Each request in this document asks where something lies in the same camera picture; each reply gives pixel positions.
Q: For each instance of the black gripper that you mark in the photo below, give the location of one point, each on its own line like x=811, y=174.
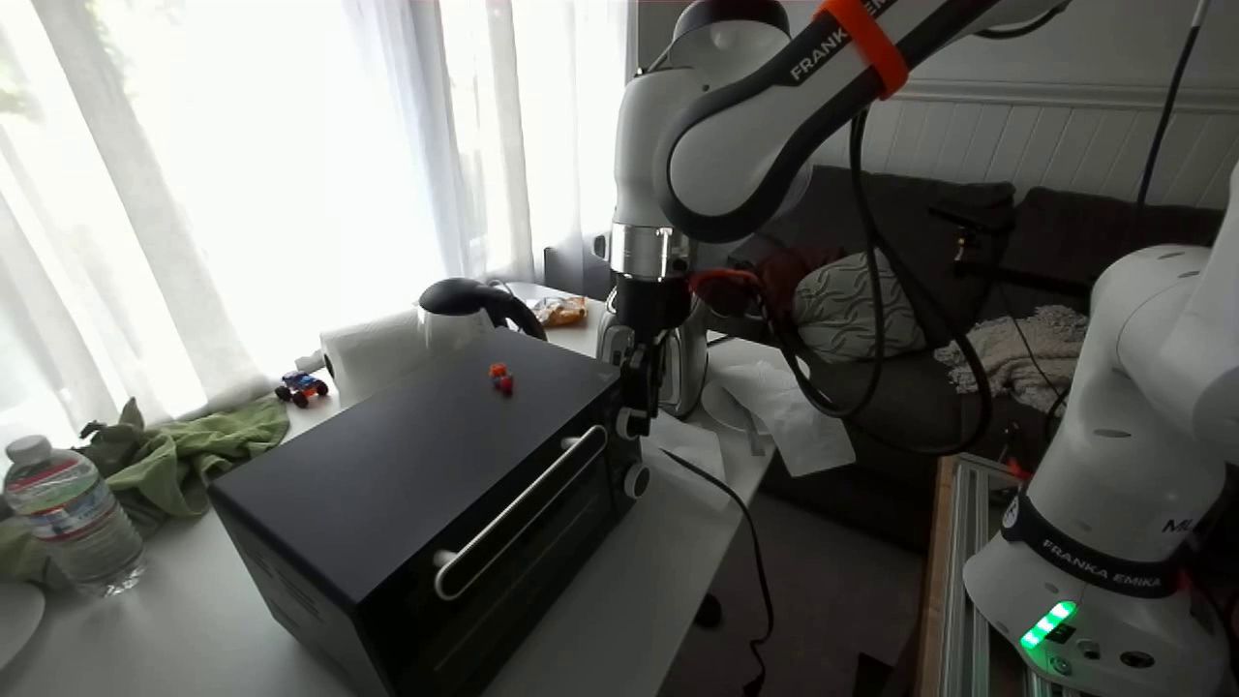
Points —
x=650, y=316

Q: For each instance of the black mini oven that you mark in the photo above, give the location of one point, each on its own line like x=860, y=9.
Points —
x=388, y=489

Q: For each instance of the silver toaster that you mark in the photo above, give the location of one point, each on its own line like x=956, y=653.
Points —
x=693, y=370

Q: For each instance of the white paper sheet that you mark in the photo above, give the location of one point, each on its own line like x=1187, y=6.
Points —
x=685, y=437

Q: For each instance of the orange snack bag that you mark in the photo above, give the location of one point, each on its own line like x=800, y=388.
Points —
x=565, y=311

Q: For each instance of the white crumpled cloth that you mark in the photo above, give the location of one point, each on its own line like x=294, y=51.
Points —
x=775, y=410

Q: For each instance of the small red toy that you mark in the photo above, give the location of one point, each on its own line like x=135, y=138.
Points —
x=503, y=376

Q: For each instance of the red cushion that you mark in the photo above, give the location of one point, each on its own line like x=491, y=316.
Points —
x=757, y=280

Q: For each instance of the black and white kettle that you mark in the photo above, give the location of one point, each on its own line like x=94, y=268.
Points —
x=459, y=304

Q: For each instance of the white pillow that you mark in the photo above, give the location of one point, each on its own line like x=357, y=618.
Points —
x=837, y=311

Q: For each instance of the white paper towel box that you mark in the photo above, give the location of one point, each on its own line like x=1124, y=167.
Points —
x=372, y=349

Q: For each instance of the small toy car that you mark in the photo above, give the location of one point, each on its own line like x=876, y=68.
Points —
x=304, y=384

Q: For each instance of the dark grey sofa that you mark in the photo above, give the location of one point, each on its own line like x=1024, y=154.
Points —
x=944, y=219

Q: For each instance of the wooden rack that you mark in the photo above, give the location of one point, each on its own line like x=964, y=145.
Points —
x=956, y=580

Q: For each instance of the beige blanket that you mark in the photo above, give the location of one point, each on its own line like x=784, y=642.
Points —
x=1020, y=354

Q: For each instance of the white sheer curtain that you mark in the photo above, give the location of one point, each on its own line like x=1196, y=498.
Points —
x=259, y=167

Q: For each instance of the green cloth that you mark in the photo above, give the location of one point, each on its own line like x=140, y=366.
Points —
x=196, y=451

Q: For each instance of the clear plastic water bottle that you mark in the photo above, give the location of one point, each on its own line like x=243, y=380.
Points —
x=73, y=517

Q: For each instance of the white plate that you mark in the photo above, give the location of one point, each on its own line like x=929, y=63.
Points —
x=15, y=620

